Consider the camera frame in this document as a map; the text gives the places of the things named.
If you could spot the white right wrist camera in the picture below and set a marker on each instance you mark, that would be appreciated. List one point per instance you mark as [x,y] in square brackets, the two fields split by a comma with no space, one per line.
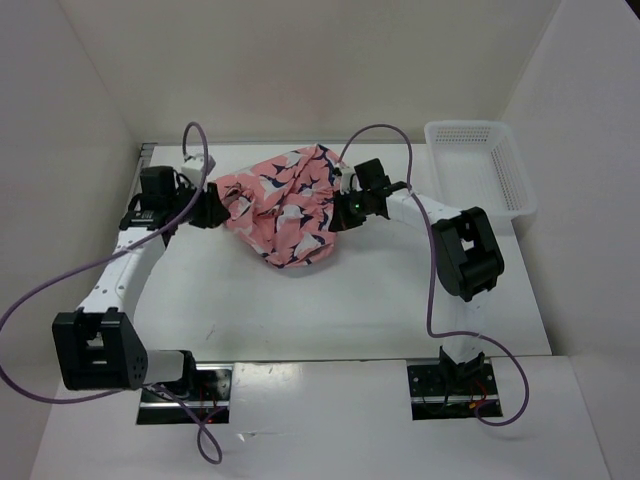
[347,178]

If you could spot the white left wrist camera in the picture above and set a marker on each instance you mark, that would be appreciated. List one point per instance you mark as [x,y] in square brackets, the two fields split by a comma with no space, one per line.
[196,165]

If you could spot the pink shark print shorts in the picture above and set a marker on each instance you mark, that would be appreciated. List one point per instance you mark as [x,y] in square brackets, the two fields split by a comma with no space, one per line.
[282,207]

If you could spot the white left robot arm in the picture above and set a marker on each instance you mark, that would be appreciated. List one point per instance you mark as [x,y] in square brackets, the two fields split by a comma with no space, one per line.
[97,345]

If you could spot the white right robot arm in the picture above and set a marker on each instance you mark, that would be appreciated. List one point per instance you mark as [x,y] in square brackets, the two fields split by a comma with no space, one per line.
[466,260]

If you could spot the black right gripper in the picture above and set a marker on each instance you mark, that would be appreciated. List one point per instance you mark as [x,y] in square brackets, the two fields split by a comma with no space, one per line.
[341,220]

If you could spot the white plastic basket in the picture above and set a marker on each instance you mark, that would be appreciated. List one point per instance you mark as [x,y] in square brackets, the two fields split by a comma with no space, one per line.
[478,163]

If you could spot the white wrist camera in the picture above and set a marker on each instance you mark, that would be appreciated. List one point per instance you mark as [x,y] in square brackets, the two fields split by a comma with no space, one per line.
[347,178]
[196,165]

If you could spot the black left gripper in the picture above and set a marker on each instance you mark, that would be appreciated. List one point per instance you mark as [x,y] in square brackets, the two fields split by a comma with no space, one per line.
[215,211]

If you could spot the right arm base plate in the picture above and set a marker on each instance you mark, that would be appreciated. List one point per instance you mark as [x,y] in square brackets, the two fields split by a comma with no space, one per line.
[432,399]

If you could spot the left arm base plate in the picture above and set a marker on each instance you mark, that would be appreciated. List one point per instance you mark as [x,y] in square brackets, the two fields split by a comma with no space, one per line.
[208,398]

